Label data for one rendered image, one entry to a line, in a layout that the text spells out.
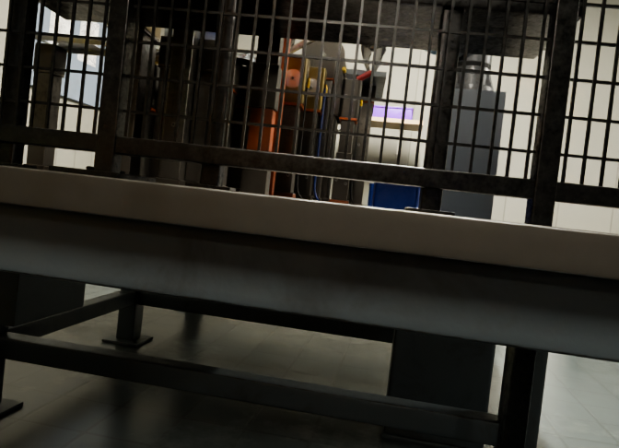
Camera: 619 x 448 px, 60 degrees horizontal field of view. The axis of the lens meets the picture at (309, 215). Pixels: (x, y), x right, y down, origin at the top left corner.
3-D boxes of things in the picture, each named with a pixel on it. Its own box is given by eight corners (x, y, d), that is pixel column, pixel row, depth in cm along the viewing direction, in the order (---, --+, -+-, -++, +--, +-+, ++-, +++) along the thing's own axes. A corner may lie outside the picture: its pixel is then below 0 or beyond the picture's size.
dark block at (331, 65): (297, 199, 161) (313, 59, 160) (321, 202, 161) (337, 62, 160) (296, 199, 156) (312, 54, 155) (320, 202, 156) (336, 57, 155)
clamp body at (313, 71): (286, 199, 156) (299, 71, 155) (322, 204, 155) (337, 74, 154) (282, 199, 149) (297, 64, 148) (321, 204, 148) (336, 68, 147)
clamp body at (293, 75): (268, 197, 139) (283, 60, 138) (306, 202, 138) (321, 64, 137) (263, 197, 132) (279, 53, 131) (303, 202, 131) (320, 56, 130)
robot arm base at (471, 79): (488, 102, 182) (492, 73, 181) (496, 92, 167) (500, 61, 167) (443, 99, 184) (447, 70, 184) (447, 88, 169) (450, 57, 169)
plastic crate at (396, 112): (412, 125, 414) (413, 112, 414) (412, 121, 394) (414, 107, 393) (372, 122, 419) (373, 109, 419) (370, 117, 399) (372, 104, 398)
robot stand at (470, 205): (481, 220, 185) (495, 104, 184) (490, 221, 165) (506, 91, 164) (422, 214, 188) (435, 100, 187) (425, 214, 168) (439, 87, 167)
